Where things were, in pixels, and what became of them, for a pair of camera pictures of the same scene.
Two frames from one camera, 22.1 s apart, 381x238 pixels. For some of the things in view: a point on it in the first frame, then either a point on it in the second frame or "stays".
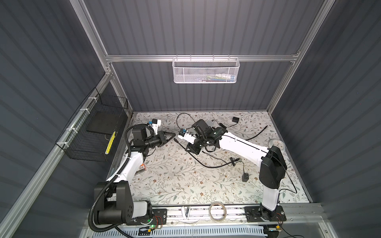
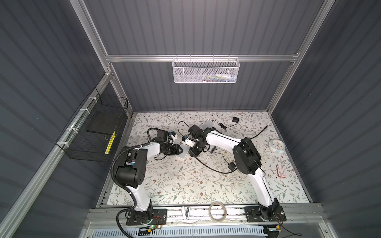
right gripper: [192, 148] stays
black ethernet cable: [232, 162] to [212, 169]
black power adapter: [245, 177] to [231, 165]
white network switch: [210, 123] stays
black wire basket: [89, 136] stays
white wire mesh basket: [207, 70] stays
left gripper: [162, 138] to [175, 149]
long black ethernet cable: [257, 135] stays
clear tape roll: [209, 211] stays
